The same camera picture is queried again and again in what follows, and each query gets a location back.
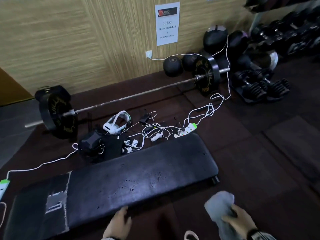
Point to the person's left hand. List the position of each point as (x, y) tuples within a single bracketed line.
[(117, 227)]

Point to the person's right hand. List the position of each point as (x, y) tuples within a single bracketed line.
[(242, 222)]

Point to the grey cleaning cloth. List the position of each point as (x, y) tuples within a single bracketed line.
[(220, 204)]

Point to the black bench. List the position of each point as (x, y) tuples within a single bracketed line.
[(125, 177)]

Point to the person's right forearm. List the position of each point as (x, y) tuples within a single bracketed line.
[(267, 236)]

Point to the right marker wristband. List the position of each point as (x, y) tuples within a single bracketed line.
[(253, 234)]

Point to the cream foam slipper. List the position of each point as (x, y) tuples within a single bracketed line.
[(191, 235)]

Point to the white handheld controller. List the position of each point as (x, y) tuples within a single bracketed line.
[(156, 137)]

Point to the white headset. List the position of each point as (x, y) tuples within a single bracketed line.
[(112, 127)]

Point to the white power strip green end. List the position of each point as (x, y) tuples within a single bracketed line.
[(185, 130), (4, 189)]

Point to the black power adapter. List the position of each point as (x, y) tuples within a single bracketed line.
[(144, 117)]

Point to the black yellow print weight plate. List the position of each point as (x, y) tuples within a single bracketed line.
[(207, 74), (60, 117)]

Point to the black adjustable dumbbell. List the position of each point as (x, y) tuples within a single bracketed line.
[(250, 88), (276, 86)]

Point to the steel barbell bar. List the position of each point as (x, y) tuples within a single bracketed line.
[(150, 91)]

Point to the black ball white patch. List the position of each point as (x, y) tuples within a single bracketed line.
[(265, 59)]

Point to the small black medicine ball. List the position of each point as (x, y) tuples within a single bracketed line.
[(173, 66), (188, 61)]

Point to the orange wooden door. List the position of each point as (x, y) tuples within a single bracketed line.
[(12, 89)]

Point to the black ball purple patch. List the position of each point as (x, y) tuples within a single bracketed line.
[(237, 42)]

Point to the black ball grey patch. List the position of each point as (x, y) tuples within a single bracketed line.
[(215, 39)]

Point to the rack of black dumbbells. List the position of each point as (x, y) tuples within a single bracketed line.
[(287, 34)]

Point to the large white paper notice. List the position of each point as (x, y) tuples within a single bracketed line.
[(167, 24)]

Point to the black head-mount device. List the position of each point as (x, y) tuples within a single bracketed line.
[(105, 147)]

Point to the white wall socket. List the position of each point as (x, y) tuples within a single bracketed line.
[(149, 54)]

